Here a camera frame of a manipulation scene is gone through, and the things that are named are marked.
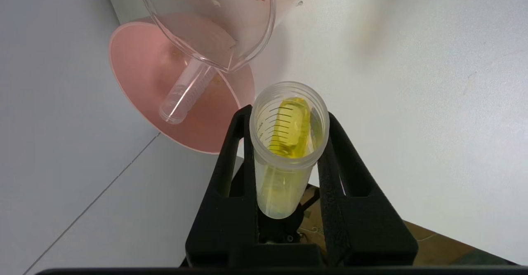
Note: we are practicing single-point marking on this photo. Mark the test tube with yellow pigment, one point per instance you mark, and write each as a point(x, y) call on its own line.
point(284, 184)

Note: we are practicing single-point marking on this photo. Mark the pink plastic bowl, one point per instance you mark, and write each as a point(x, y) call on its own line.
point(140, 73)

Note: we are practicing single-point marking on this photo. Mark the test tube with red pigment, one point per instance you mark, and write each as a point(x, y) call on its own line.
point(185, 91)

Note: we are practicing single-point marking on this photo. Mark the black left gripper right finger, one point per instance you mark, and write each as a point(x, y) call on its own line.
point(363, 225)

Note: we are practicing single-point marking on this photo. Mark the clear plastic beaker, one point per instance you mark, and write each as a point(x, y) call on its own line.
point(231, 15)

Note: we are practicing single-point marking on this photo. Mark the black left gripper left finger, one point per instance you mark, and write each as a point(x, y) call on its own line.
point(225, 221)

